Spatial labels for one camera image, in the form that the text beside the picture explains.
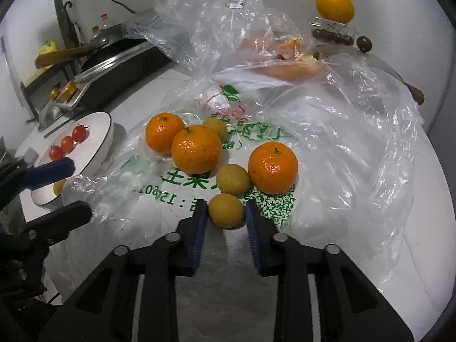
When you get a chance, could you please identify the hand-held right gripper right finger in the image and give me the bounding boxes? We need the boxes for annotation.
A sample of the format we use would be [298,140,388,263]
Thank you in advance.
[245,199,416,342]

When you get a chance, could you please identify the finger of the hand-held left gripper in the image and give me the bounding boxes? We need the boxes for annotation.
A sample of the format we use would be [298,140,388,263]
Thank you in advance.
[21,200,93,268]
[0,158,76,208]

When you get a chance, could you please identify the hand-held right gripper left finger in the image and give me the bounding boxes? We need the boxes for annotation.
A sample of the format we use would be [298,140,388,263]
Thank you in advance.
[39,199,209,342]

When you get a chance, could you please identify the white plate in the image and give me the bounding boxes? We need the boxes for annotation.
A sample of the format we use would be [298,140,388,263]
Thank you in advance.
[30,111,115,206]

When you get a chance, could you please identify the tangerine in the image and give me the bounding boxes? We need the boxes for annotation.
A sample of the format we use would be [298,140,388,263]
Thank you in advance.
[145,113,186,155]
[171,125,222,175]
[248,142,299,195]

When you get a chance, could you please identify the printed plastic bag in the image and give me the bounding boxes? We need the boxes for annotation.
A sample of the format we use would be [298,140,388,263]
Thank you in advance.
[46,52,425,294]

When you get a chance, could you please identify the black metal rack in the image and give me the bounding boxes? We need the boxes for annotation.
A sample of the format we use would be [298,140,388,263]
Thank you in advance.
[19,62,78,124]

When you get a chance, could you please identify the steel induction cooker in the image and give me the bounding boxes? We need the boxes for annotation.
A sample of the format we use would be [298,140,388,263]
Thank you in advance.
[48,41,174,112]

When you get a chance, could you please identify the yellow oil bottle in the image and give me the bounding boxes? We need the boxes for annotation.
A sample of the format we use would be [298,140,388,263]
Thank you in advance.
[40,39,60,57]

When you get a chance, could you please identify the black wok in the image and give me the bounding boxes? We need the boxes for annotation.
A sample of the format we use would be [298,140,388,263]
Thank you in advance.
[34,23,158,76]

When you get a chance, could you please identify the black hooked umbrella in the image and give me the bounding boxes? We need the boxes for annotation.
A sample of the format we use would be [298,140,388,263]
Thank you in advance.
[62,1,81,45]

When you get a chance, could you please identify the vertical metal pipe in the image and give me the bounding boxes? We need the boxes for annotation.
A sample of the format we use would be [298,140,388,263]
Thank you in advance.
[52,0,78,48]

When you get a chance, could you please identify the orange peels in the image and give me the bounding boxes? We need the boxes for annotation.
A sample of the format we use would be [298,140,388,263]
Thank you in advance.
[246,32,322,83]

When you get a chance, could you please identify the clear crumpled plastic bag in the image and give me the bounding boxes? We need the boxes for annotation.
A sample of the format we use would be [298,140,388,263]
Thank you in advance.
[123,0,321,91]

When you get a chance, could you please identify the steel pot with lid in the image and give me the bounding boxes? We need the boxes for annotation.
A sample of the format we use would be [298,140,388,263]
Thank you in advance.
[316,36,426,106]

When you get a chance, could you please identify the clear chocolate box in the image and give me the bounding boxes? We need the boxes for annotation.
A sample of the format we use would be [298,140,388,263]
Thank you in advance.
[309,18,359,46]

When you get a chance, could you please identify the large orange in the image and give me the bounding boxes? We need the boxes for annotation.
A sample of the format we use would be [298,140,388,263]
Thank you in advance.
[315,0,356,24]

